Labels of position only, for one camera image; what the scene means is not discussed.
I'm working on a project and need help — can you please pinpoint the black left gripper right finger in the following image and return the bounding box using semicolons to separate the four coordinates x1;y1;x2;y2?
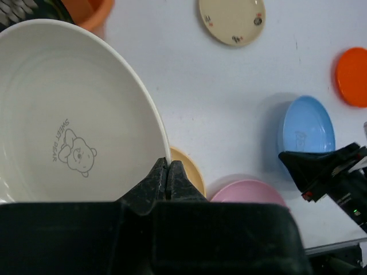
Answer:
166;160;207;202

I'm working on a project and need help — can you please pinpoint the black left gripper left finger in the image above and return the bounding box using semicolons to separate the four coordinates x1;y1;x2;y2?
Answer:
117;158;167;215

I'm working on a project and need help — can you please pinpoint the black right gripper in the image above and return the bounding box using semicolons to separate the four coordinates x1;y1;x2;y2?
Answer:
278;143;366;233

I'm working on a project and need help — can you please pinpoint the yellow round plate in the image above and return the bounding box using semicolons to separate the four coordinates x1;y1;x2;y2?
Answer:
170;147;206;197

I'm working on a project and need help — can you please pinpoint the light blue round plate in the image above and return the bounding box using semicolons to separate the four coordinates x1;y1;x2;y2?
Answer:
275;95;335;154

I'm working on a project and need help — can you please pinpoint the pink round plate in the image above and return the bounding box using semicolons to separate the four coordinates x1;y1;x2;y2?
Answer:
210;179;288;208

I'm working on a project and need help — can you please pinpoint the white bear round plate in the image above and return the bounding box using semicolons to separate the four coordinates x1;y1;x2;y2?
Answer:
1;19;170;203

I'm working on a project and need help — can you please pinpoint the black floral square plate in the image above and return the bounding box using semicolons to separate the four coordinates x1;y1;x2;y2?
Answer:
1;0;74;31

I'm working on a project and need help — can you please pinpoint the orange plastic bin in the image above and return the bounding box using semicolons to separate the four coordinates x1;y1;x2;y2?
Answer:
62;0;115;33

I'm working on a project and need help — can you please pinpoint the orange round plate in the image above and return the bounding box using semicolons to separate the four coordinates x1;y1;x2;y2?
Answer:
335;47;366;108

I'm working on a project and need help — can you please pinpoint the beige floral round plate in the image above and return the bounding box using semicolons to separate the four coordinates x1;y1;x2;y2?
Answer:
198;0;266;47

